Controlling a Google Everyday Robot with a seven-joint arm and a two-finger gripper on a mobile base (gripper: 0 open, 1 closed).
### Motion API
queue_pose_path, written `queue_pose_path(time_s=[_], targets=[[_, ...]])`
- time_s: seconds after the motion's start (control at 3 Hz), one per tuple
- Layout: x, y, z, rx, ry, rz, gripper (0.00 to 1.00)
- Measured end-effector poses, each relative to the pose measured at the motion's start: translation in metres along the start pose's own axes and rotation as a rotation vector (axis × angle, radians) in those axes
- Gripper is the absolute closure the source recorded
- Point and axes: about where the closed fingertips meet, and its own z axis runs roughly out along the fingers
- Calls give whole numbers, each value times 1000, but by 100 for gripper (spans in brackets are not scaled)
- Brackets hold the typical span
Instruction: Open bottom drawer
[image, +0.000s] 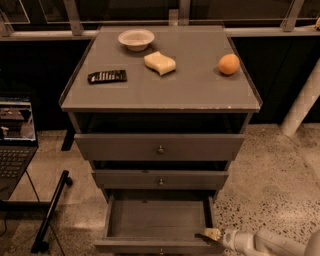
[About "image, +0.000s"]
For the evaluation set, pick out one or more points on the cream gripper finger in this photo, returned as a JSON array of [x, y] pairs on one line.
[[213, 233]]

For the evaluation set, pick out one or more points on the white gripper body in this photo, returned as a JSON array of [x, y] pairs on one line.
[[230, 239]]

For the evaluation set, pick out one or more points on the grey bottom drawer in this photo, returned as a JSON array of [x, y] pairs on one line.
[[158, 222]]

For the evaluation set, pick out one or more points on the grey drawer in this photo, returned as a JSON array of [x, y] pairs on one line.
[[159, 147], [158, 222], [160, 179]]

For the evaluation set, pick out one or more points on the grey middle drawer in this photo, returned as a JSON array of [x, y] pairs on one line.
[[160, 179]]

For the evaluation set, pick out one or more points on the grey drawer cabinet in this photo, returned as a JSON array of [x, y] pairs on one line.
[[195, 98]]

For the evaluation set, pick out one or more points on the grey top drawer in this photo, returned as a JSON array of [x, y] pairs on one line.
[[159, 147]]

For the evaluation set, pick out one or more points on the white diagonal pillar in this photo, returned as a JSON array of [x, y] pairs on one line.
[[305, 100]]

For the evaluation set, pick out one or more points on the orange fruit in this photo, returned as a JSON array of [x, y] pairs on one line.
[[229, 64]]

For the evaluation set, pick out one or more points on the black stand leg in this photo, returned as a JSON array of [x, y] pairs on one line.
[[39, 244]]

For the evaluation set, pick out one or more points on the yellow wavy sponge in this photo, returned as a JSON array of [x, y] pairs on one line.
[[160, 63]]

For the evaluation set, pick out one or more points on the black remote control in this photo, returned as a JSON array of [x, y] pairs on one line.
[[109, 76]]

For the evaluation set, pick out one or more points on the white paper bowl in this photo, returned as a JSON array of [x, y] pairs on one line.
[[136, 39]]

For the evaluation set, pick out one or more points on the black laptop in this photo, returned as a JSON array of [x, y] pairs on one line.
[[18, 140]]

